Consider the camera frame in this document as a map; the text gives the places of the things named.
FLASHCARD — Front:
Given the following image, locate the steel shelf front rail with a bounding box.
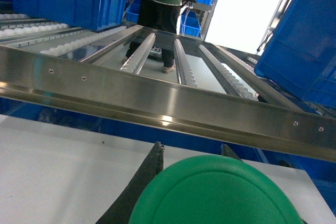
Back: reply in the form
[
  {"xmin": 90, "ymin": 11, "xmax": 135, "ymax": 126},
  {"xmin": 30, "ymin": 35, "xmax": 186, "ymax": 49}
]
[{"xmin": 1, "ymin": 46, "xmax": 335, "ymax": 162}]

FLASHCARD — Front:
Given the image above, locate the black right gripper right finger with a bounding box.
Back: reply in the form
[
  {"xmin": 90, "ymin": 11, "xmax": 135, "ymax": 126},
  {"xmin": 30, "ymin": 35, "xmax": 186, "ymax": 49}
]
[{"xmin": 222, "ymin": 144, "xmax": 242, "ymax": 161}]

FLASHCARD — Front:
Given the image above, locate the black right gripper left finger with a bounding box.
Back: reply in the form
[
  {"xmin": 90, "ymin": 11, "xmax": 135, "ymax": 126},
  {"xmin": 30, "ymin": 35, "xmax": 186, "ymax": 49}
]
[{"xmin": 97, "ymin": 142, "xmax": 164, "ymax": 223}]

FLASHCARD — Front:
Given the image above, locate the person in green sweater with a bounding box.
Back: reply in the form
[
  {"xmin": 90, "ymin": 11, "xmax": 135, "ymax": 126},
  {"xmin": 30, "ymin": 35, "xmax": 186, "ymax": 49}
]
[{"xmin": 122, "ymin": 0, "xmax": 195, "ymax": 74}]

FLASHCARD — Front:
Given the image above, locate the blue bin upper right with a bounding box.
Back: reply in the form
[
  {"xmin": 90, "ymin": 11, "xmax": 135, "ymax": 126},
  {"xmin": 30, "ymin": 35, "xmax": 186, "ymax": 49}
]
[{"xmin": 254, "ymin": 0, "xmax": 335, "ymax": 108}]

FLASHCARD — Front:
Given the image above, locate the large blue bin upper shelf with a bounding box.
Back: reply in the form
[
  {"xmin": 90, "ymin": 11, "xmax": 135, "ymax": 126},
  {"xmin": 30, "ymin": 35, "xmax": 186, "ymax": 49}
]
[{"xmin": 9, "ymin": 0, "xmax": 130, "ymax": 31}]

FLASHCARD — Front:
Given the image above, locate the green mushroom push button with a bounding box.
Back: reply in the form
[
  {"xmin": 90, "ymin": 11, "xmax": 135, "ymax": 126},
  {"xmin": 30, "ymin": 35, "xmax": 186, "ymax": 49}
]
[{"xmin": 130, "ymin": 155, "xmax": 302, "ymax": 223}]

